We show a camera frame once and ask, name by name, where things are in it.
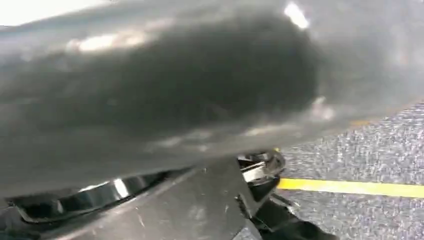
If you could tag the yellow floor tape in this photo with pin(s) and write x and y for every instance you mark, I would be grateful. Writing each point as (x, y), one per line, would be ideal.
(357, 188)

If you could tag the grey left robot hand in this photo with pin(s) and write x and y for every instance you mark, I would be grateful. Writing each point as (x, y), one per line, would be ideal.
(182, 82)

